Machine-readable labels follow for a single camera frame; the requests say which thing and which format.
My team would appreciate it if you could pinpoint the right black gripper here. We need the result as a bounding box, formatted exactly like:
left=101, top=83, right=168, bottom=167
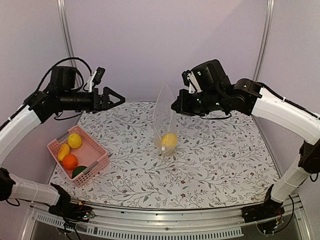
left=171, top=88, right=225, bottom=117

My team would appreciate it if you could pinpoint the clear zip top bag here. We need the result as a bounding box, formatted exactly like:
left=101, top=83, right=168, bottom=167
left=153, top=83, right=178, bottom=157

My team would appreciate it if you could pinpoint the yellow mango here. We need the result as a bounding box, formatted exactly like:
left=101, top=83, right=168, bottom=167
left=57, top=143, right=70, bottom=162
left=161, top=132, right=178, bottom=148

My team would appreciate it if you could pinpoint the yellow banana bunch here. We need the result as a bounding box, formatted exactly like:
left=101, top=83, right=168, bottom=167
left=154, top=137, right=164, bottom=152

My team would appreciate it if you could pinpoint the yellow lemon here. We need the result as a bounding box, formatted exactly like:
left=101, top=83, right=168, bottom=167
left=67, top=133, right=82, bottom=149

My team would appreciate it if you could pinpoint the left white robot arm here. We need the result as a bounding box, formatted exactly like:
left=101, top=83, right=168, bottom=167
left=0, top=65, right=126, bottom=222

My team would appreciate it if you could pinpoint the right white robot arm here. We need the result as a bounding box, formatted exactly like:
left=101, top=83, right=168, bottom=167
left=171, top=59, right=320, bottom=223

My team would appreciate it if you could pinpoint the pink plastic basket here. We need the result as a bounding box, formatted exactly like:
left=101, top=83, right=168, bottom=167
left=47, top=125, right=109, bottom=187

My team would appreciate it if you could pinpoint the orange fruit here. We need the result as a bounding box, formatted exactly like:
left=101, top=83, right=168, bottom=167
left=62, top=153, right=79, bottom=171

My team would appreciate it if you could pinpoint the green avocado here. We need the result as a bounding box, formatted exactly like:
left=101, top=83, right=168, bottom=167
left=72, top=165, right=87, bottom=179

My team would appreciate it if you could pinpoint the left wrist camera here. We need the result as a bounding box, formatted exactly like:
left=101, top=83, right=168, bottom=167
left=85, top=67, right=106, bottom=93

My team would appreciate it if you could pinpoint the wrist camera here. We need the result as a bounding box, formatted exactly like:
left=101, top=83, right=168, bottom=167
left=85, top=67, right=106, bottom=93
left=181, top=70, right=202, bottom=94

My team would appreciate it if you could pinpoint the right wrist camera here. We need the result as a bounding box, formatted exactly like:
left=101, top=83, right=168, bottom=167
left=181, top=70, right=202, bottom=94

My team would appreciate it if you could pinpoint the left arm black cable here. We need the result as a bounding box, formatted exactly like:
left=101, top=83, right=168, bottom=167
left=36, top=57, right=92, bottom=93

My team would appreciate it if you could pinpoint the left aluminium frame post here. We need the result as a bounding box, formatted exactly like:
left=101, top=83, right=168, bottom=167
left=56, top=0, right=74, bottom=57

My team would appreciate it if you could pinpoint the aluminium frame post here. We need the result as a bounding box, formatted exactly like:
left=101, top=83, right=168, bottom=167
left=253, top=0, right=276, bottom=82
left=56, top=0, right=74, bottom=57

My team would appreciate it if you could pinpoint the front aluminium rail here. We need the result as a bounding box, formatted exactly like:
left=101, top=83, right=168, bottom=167
left=21, top=195, right=314, bottom=240

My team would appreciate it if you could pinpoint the right aluminium frame post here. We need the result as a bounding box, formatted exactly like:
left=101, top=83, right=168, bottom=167
left=253, top=0, right=276, bottom=82

